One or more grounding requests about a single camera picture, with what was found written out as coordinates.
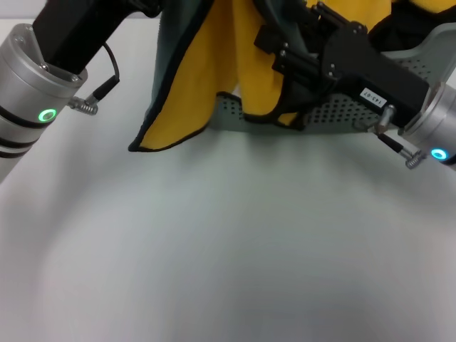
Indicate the yellow grey black-edged towel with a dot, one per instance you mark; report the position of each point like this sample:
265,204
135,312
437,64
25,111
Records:
213,53

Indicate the grey-green perforated storage box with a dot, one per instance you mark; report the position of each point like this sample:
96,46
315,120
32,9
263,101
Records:
338,110

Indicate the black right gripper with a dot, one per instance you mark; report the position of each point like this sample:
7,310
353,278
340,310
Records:
363,64

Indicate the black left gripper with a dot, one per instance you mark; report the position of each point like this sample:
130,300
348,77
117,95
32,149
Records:
82,32

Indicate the black cloth pile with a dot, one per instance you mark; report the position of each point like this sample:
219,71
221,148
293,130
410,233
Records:
409,28

